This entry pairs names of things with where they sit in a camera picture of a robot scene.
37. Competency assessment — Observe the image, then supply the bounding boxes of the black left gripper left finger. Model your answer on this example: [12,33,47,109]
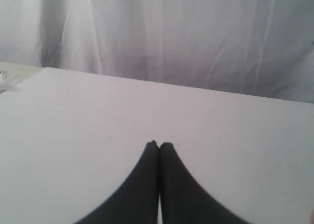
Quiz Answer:
[78,140,159,224]

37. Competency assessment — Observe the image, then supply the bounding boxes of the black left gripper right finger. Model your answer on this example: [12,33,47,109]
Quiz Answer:
[159,142,245,224]

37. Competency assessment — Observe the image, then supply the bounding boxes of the white backdrop curtain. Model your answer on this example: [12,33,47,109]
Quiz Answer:
[0,0,314,103]

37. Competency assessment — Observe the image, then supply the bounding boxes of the clear plastic wrap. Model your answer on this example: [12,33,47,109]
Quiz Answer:
[0,70,22,93]

